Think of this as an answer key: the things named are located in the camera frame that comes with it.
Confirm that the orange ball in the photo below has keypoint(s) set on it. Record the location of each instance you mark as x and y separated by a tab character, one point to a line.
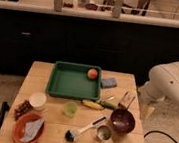
92	74

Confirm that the green vegetable toy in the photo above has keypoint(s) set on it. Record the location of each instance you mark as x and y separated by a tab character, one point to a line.
108	105

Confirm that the green translucent cup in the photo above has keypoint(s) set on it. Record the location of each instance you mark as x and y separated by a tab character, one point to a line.
70	109

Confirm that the crumpled white paper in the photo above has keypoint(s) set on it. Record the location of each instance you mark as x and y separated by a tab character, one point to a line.
31	129

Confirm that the wooden chopstick pair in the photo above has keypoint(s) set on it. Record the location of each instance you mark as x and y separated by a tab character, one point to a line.
127	100

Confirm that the green plastic tray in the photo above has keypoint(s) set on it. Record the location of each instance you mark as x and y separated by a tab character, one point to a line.
69	80

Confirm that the blue sponge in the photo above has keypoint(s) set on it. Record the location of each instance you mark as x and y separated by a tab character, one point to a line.
108	83

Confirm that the brown grape bunch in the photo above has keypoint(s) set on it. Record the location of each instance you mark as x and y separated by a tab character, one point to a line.
22	108

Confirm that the orange plate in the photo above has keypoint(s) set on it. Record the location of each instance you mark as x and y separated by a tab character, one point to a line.
19	127

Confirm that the dark brown bowl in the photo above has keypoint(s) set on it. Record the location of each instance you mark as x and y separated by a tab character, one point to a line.
123	121

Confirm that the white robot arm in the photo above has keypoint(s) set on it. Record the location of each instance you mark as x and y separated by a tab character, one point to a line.
163	83

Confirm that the metal cup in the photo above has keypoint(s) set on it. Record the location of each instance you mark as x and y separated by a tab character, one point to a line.
104	133

